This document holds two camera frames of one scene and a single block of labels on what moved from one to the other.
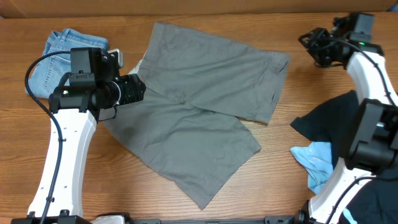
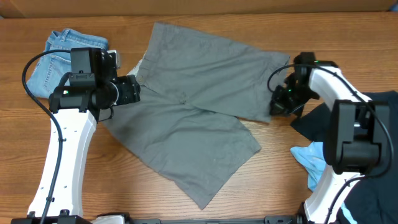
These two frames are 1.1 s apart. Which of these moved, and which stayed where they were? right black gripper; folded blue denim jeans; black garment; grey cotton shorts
Moved: right black gripper
Stayed: black garment; grey cotton shorts; folded blue denim jeans
